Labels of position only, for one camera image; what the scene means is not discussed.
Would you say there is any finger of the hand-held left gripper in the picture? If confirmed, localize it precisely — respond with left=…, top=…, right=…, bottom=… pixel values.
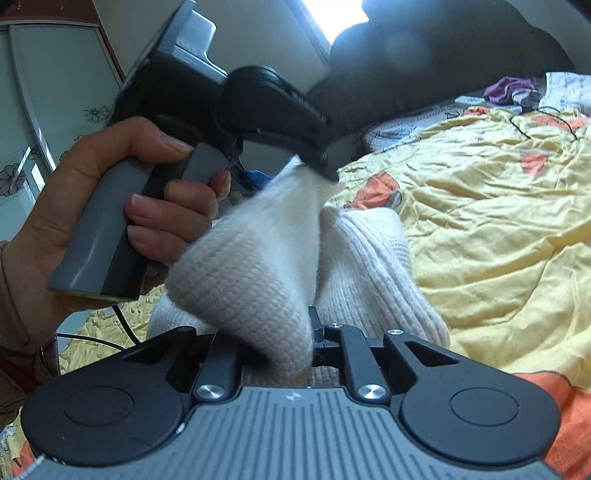
left=239, top=80, right=343, bottom=184
left=240, top=168, right=279, bottom=190

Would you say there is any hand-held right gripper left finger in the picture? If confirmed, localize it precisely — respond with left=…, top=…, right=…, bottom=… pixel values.
left=124, top=325, right=242, bottom=403

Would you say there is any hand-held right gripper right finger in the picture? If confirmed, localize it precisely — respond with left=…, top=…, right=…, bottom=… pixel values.
left=307, top=306, right=463, bottom=403

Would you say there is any white knitted sweater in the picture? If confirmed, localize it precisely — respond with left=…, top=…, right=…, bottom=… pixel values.
left=147, top=154, right=452, bottom=387

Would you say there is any person's left forearm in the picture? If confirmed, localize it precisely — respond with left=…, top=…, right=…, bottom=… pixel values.
left=0, top=240, right=62, bottom=411

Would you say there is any person's left hand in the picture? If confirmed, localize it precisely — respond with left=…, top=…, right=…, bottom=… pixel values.
left=10, top=115, right=232, bottom=334

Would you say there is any bright window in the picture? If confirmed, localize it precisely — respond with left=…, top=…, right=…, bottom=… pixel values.
left=285, top=0, right=371, bottom=48

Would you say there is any glass wardrobe sliding door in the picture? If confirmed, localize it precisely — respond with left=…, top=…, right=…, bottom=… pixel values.
left=0, top=21, right=127, bottom=243

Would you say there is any grey padded headboard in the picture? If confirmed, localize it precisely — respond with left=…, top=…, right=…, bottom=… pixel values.
left=305, top=0, right=579, bottom=155

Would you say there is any yellow floral quilt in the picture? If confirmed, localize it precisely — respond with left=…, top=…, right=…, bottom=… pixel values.
left=0, top=104, right=591, bottom=480

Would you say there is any purple cloth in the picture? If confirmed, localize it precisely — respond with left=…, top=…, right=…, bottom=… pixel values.
left=483, top=76, right=537, bottom=105

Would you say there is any white printed pillow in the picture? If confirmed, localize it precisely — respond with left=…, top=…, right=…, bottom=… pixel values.
left=538, top=70, right=591, bottom=115

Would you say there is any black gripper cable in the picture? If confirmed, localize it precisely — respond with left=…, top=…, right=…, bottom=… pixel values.
left=54, top=302, right=145, bottom=348

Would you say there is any black cable on quilt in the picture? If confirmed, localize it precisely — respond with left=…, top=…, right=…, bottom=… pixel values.
left=509, top=105, right=579, bottom=142

